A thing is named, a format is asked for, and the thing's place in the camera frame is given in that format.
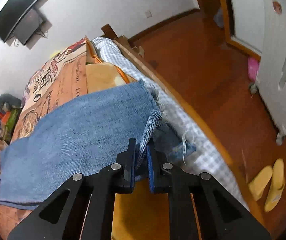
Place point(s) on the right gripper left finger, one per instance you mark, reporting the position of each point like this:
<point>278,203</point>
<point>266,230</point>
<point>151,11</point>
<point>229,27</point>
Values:
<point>82,207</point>

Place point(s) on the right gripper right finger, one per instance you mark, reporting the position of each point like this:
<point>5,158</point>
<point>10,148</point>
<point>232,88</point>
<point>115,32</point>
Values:
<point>199,207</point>

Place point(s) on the blue denim jeans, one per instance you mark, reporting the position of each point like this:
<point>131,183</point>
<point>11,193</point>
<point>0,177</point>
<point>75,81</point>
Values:
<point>83,136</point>

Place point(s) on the printed newspaper-pattern bedspread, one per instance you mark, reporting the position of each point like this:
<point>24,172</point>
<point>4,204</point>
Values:
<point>84,67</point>

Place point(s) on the pink slipper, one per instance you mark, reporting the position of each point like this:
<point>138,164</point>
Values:
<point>252,68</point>

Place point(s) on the wooden room door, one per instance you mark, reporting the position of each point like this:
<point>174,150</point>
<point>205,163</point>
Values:
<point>210,7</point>

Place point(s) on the wooden bed frame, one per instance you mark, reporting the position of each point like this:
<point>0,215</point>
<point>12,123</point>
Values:
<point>210,156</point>

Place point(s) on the small black wall monitor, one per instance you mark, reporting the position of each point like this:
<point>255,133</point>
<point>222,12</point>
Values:
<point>31,22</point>

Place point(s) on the wall-mounted black television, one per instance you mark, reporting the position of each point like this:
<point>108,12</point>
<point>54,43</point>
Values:
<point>11,14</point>

